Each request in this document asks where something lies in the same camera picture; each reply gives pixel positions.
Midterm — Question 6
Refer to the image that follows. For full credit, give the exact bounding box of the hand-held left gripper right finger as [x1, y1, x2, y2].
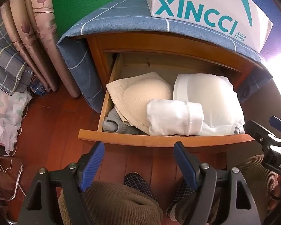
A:
[173, 141, 264, 225]

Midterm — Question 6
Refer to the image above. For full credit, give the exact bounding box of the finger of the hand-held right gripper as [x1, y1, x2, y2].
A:
[245, 120, 275, 149]
[270, 116, 281, 132]

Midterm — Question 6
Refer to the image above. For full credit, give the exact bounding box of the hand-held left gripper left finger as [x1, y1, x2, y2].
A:
[18, 141, 106, 225]

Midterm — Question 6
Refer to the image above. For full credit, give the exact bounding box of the wooden drawer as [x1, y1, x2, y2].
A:
[78, 52, 257, 148]

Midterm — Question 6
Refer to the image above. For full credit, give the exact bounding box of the grey ribbed underwear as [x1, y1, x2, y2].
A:
[102, 108, 148, 136]

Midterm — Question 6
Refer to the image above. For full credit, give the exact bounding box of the white underwear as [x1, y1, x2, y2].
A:
[146, 99, 205, 136]

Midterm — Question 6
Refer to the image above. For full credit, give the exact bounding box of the white bra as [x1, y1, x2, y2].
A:
[173, 73, 245, 137]

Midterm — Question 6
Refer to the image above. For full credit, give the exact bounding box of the beige knit bra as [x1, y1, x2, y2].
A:
[106, 72, 174, 132]

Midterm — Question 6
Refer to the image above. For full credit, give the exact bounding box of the plaid slipper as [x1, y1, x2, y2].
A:
[165, 180, 202, 218]
[124, 172, 158, 202]

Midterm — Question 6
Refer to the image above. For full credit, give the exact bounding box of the person's left leg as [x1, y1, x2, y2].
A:
[58, 180, 164, 225]

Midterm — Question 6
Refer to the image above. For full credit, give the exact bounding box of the blue printed packet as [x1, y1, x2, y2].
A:
[29, 74, 51, 96]

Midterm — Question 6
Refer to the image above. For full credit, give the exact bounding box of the white floral fabric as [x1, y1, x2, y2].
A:
[0, 84, 33, 154]

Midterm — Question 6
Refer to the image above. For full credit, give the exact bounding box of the grey-blue plaid cloth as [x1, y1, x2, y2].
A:
[0, 7, 34, 95]

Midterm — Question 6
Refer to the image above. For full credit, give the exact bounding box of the blue checked cloth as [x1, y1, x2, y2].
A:
[57, 0, 273, 113]

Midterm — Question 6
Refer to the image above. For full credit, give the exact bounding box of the beige leaf-print curtain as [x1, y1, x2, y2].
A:
[1, 0, 81, 99]

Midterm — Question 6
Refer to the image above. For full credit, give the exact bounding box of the chrome metal frame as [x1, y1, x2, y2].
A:
[0, 153, 27, 201]

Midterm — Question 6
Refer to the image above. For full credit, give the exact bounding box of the blue foam wall mat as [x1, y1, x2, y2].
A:
[225, 0, 281, 59]

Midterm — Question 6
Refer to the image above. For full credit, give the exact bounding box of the green foam wall mat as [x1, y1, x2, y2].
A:
[50, 0, 152, 43]

